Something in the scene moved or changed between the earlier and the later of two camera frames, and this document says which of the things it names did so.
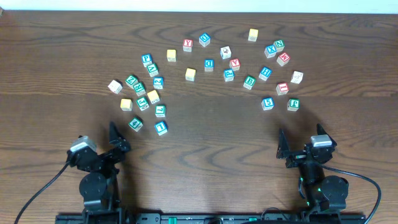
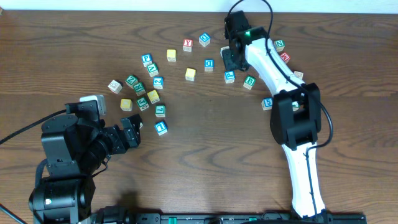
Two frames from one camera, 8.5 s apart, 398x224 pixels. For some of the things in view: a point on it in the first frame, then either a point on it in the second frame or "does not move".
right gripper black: (296, 156) to (228, 62)
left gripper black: (115, 157) to (119, 145)
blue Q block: (204, 39) does not move
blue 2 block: (158, 83) does not move
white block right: (296, 77) does not move
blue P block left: (147, 59) does not move
